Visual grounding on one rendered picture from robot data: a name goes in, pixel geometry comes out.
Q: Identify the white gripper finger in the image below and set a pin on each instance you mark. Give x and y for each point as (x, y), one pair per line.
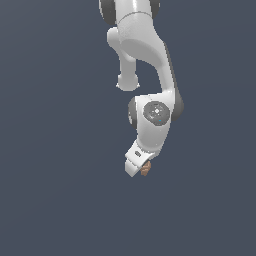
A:
(132, 168)

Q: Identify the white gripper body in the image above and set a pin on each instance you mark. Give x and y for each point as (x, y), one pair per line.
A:
(138, 153)

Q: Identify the small brown object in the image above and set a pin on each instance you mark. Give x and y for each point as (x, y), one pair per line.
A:
(145, 168)

